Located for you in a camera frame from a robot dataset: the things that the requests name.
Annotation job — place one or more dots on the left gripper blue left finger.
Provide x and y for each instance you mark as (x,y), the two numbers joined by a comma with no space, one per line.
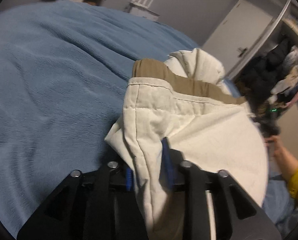
(129,179)

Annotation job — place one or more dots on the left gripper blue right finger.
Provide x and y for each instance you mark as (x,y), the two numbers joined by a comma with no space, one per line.
(167,167)

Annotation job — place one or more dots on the cream hooded puffer jacket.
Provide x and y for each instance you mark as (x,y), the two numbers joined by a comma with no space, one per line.
(184,99)

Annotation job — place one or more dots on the clothes pile in wardrobe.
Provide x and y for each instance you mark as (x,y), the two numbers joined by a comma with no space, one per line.
(269,81)

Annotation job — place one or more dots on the person's right hand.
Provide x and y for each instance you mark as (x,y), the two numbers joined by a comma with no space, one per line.
(286,162)

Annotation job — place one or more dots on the white wardrobe door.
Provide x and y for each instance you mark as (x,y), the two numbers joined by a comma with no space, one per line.
(236,34)

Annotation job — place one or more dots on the blue fleece bed blanket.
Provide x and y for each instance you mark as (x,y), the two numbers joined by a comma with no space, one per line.
(64,68)

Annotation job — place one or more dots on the white wifi router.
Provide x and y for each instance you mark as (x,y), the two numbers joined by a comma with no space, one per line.
(142,8)

